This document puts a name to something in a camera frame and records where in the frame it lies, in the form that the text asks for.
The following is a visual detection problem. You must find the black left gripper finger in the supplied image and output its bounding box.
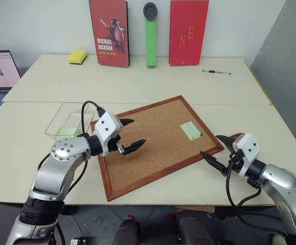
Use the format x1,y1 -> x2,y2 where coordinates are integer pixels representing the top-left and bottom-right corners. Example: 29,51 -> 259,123
119,117 -> 136,129
121,138 -> 147,156

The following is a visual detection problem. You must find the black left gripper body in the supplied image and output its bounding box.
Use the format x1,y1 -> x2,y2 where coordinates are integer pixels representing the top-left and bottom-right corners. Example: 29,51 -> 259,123
106,115 -> 126,156

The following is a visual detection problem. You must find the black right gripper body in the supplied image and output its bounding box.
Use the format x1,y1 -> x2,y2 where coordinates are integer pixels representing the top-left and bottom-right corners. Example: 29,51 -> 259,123
228,132 -> 246,176

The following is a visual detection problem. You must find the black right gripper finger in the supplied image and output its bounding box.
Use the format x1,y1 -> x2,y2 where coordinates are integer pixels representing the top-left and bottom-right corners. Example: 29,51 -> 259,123
200,151 -> 229,176
215,135 -> 235,154

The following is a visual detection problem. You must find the wood-framed cork board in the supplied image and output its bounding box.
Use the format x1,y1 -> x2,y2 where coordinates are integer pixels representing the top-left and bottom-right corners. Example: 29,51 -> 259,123
90,95 -> 226,202

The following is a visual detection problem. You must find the light green paper note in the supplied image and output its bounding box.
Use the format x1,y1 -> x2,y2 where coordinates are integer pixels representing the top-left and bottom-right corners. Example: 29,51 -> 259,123
180,121 -> 203,141
56,126 -> 79,139

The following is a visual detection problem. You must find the clear plastic tray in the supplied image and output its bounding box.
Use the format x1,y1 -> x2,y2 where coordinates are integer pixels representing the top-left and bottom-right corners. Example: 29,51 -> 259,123
44,102 -> 98,140

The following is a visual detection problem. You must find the dark rounded shape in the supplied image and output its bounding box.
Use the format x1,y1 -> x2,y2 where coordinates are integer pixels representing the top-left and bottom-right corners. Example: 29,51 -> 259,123
111,215 -> 141,245
175,208 -> 215,245

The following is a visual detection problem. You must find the black and clear pen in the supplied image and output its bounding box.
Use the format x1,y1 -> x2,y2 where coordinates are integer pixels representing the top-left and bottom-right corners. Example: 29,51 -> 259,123
202,68 -> 232,76

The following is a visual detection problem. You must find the yellow sponge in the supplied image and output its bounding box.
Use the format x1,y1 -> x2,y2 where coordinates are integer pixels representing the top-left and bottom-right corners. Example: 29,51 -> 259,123
67,49 -> 89,65

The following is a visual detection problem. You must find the red Michael Jackson book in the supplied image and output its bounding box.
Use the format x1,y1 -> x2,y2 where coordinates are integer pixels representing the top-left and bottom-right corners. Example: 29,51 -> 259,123
88,0 -> 131,68

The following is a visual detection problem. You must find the red book with gold letters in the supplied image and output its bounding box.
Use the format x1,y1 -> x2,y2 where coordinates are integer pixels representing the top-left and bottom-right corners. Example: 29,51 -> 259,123
168,0 -> 210,66

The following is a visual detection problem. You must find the black round disc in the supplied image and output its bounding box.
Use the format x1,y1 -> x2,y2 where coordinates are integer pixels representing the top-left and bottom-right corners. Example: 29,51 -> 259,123
142,2 -> 160,21

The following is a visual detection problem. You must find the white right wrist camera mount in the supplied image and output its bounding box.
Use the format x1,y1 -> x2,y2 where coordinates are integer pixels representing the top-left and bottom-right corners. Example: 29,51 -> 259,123
235,133 -> 261,177

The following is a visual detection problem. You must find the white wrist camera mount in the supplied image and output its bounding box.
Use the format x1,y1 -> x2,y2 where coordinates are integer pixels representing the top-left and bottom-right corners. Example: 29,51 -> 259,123
235,133 -> 261,177
94,112 -> 125,157

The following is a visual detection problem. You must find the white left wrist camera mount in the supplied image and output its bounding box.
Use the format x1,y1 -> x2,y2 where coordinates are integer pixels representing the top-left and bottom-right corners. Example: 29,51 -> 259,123
94,112 -> 125,157

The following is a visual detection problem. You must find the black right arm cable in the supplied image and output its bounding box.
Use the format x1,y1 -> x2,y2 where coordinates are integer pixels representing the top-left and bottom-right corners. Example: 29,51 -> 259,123
225,150 -> 291,235

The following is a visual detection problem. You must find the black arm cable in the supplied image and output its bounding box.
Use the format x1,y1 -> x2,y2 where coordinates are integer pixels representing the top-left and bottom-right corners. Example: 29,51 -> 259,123
37,101 -> 106,205
225,150 -> 291,235

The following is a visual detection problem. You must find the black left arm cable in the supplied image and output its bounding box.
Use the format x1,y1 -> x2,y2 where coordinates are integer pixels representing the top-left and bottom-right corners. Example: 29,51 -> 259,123
37,101 -> 106,205

